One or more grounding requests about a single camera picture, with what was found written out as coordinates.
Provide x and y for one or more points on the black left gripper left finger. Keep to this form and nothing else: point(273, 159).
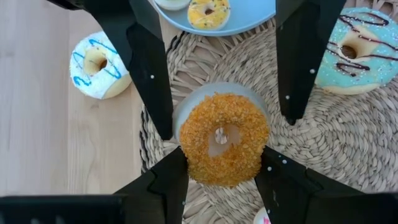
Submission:
point(161, 193)

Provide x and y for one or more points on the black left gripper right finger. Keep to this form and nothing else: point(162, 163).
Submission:
point(280, 193)

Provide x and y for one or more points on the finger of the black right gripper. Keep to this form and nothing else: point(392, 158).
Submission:
point(149, 77)
point(298, 62)

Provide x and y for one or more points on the small white colourful-sprinkled donut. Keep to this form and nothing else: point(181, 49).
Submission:
point(262, 217)

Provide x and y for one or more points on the large white blue-drizzled donut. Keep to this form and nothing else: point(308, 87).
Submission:
point(93, 85)

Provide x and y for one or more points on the small orange crumb donut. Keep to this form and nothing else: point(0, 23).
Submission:
point(224, 171)

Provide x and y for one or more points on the small lemon yellow donut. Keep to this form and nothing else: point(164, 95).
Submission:
point(196, 20)

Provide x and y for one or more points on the large mint chocolate-drizzled donut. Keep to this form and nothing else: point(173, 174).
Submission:
point(373, 71)

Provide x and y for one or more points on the round woven straw placemat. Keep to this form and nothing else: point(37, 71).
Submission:
point(326, 149)

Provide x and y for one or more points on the light blue plate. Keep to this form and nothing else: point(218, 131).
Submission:
point(248, 18)

